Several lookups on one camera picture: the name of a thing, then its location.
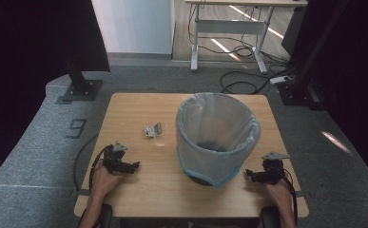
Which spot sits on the white partition panel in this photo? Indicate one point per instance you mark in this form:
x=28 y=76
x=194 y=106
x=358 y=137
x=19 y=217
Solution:
x=134 y=25

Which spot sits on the black chair armrest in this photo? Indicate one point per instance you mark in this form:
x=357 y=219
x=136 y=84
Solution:
x=106 y=217
x=269 y=218

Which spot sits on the black metal stand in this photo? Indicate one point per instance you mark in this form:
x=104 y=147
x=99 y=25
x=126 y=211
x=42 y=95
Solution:
x=80 y=85
x=299 y=85

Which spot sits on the bin with plastic liner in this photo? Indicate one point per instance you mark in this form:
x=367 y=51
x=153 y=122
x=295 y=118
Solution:
x=216 y=136

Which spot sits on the person's left hand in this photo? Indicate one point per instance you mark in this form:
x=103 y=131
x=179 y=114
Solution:
x=104 y=180

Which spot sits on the silver foil wrapper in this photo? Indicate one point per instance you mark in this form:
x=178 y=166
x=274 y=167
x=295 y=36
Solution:
x=151 y=130

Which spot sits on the black mesh waste bin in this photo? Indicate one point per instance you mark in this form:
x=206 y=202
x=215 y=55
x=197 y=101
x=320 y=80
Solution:
x=200 y=181

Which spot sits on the black curtain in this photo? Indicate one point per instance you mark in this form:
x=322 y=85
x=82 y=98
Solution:
x=356 y=63
x=23 y=47

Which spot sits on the white metal table frame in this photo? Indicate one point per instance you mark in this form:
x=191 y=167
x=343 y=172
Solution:
x=229 y=27

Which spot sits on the white power strip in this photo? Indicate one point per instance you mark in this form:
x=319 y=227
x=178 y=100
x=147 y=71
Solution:
x=280 y=79

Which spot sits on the person's right hand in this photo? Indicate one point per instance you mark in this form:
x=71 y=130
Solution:
x=278 y=193

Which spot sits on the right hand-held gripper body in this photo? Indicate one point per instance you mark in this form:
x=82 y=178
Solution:
x=273 y=167

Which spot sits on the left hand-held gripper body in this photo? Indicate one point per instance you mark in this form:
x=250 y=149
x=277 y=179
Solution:
x=115 y=156

